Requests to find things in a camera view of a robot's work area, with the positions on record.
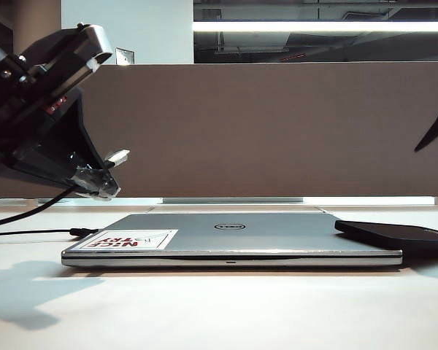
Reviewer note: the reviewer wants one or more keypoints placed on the silver Dell laptop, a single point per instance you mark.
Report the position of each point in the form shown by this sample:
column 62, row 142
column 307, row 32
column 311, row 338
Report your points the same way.
column 277, row 233

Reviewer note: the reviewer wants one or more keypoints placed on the silver wall outlet plate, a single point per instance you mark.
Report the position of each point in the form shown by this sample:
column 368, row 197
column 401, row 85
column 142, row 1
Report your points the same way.
column 125, row 55

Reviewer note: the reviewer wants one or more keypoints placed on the brown desk divider panel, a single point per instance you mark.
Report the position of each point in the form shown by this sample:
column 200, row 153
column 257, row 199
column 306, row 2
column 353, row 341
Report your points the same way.
column 241, row 127

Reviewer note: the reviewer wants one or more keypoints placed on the white red laptop sticker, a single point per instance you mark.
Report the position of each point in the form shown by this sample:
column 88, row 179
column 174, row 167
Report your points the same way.
column 131, row 240

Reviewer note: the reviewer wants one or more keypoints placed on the white ceiling light strip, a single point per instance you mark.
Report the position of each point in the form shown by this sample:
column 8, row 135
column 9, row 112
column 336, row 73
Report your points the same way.
column 314, row 26

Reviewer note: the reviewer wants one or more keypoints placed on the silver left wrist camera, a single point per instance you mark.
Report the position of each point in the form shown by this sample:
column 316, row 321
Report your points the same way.
column 91, row 40

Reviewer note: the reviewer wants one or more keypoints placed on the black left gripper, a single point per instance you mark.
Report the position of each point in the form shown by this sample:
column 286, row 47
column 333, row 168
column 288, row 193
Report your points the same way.
column 22, row 124

